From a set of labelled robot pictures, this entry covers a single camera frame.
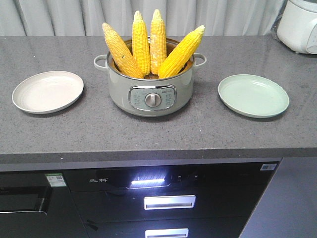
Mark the black drawer disinfection cabinet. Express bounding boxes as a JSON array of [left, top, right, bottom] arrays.
[[63, 161, 279, 238]]

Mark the grey right cabinet door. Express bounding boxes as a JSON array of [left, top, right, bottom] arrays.
[[240, 157, 317, 238]]

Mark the pale yellow corn cob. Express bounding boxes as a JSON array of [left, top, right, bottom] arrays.
[[102, 22, 144, 79]]

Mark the green round plate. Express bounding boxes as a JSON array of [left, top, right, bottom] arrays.
[[217, 74, 289, 119]]

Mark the black built-in dishwasher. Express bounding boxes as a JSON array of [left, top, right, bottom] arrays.
[[0, 163, 88, 238]]

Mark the bright yellow corn cob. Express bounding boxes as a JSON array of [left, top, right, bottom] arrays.
[[158, 25, 205, 79], [132, 10, 151, 76]]

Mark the beige round plate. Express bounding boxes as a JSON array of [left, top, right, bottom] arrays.
[[11, 71, 84, 115]]

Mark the white pleated curtain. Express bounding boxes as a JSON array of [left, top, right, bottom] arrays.
[[0, 0, 286, 36]]

